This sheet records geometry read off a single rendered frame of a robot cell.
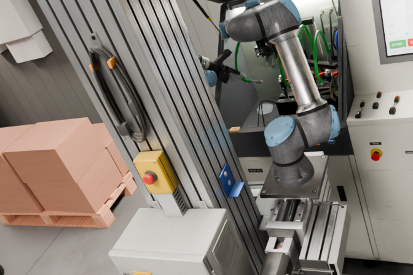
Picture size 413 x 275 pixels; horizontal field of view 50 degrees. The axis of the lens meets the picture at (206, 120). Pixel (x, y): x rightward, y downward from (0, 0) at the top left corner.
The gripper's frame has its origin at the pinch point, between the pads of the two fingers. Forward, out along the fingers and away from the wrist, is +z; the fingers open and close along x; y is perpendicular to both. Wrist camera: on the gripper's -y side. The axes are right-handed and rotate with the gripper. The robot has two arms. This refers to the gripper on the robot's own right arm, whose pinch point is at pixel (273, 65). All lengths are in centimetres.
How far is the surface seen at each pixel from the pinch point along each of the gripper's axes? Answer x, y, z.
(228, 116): -30.9, 7.7, 23.2
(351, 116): 37.2, 18.3, 21.0
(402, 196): 53, 22, 65
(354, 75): 36.6, -2.3, 12.0
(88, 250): -179, 33, 119
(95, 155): -180, -18, 67
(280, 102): -2.1, 0.8, 21.2
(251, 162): -19, 22, 44
